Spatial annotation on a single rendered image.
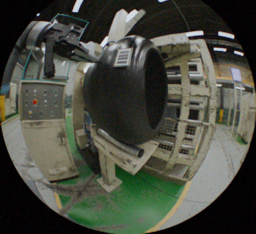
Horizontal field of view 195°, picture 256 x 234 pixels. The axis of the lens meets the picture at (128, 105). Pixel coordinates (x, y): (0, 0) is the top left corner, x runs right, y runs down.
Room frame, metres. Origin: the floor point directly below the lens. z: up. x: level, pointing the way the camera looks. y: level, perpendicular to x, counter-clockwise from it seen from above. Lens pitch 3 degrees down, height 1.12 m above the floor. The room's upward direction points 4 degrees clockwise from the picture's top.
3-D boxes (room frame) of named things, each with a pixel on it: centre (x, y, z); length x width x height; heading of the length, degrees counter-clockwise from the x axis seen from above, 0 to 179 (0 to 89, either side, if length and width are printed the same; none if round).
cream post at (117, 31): (0.63, 0.19, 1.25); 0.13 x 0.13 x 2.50; 51
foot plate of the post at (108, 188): (0.64, 0.19, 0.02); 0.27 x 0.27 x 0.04; 51
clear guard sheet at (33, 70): (0.38, 0.81, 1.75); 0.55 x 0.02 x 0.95; 141
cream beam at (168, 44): (0.64, -0.31, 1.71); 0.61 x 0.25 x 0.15; 51
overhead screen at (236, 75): (0.54, -4.13, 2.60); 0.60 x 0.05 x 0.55; 41
